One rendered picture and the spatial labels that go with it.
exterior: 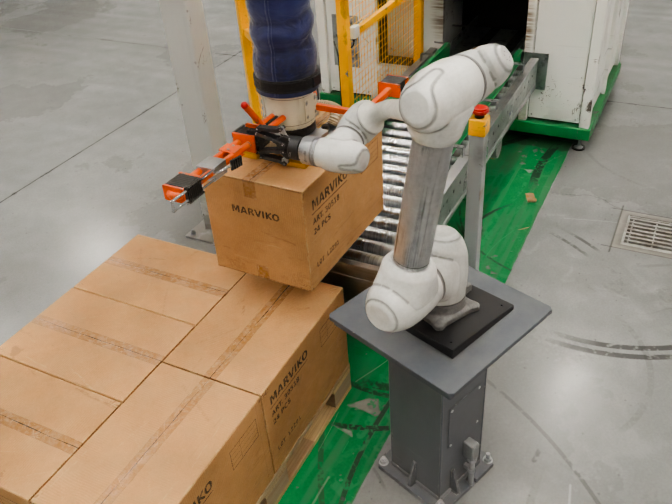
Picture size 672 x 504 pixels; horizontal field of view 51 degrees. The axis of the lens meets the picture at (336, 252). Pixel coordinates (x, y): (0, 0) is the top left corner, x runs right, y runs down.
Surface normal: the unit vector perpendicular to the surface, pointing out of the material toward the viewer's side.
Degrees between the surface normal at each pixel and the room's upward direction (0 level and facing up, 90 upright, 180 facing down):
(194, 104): 90
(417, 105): 81
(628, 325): 0
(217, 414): 0
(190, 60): 90
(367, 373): 0
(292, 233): 89
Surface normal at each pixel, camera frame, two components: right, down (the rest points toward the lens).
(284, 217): -0.47, 0.53
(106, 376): -0.07, -0.81
